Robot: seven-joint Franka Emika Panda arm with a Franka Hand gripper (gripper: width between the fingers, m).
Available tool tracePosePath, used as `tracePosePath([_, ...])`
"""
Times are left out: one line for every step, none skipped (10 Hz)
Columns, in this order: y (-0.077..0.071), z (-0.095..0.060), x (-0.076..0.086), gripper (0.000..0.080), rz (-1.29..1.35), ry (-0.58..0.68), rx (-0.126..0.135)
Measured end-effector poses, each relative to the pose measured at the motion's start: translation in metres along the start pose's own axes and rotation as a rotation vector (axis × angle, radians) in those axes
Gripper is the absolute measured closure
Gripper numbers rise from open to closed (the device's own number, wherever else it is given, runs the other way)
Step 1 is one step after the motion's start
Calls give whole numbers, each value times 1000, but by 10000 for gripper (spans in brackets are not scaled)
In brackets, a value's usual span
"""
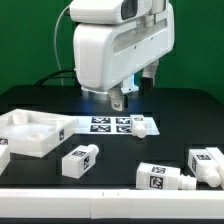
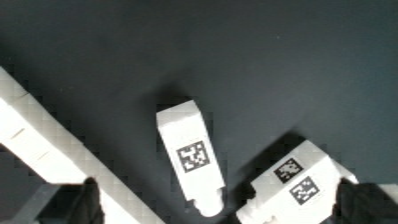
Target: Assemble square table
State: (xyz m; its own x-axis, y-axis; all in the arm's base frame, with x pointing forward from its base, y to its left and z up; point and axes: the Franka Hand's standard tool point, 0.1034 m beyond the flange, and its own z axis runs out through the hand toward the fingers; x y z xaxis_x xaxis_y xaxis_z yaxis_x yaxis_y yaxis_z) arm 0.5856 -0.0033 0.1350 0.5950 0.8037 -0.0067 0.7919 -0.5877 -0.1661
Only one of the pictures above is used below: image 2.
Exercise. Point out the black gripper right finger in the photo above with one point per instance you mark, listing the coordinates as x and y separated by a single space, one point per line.
367 203

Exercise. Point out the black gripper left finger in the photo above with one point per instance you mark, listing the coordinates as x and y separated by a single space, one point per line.
63 204

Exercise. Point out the white table leg two tags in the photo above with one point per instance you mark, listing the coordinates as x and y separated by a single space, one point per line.
295 189

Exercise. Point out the white table leg with tag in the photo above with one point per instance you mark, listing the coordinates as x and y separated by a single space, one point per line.
184 133

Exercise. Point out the white obstacle fence rail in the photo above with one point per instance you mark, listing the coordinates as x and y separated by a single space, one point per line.
57 156

